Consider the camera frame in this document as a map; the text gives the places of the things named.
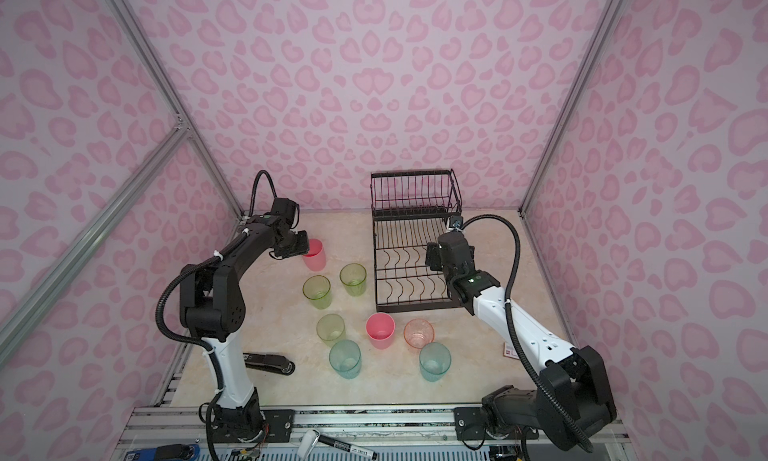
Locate blue black tool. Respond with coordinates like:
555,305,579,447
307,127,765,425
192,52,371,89
123,444,200,461

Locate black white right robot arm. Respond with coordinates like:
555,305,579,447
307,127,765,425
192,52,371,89
426,231,617,452

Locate teal cup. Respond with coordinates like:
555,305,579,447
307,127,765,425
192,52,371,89
419,342,452,382
328,340,362,379

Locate pink cup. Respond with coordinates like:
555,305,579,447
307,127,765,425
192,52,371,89
303,239,326,272
365,312,396,350

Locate black wire dish rack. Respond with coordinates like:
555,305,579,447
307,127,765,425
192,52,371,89
370,169,462,314

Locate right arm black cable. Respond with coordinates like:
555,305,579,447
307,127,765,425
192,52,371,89
458,213,595,454

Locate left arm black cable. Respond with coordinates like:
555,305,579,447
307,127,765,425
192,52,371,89
154,169,280,414

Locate yellow-green cup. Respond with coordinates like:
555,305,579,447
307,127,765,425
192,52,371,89
316,314,346,347

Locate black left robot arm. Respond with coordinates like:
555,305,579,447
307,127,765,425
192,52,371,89
179,207,309,443

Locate teal cup left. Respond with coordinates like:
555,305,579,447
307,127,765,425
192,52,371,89
328,340,362,379

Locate red white card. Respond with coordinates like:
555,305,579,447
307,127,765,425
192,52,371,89
503,343,519,360

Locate pink cup front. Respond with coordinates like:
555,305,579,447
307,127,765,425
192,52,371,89
365,312,396,350

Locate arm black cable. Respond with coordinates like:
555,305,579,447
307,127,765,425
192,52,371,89
458,213,595,454
154,169,280,414

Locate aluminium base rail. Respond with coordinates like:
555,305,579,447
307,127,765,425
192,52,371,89
110,400,637,461

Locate orange translucent cup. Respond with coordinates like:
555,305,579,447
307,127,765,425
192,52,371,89
403,318,435,350

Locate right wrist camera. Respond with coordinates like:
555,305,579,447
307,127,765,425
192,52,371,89
446,215,464,232

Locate teal cup right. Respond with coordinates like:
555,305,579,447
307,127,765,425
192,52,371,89
419,342,452,382

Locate green cup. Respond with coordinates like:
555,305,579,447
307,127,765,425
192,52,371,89
339,263,367,297
302,275,332,310

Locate black marker pen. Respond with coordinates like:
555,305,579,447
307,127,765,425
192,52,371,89
297,430,379,460

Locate black stapler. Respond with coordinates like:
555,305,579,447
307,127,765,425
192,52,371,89
243,353,296,376

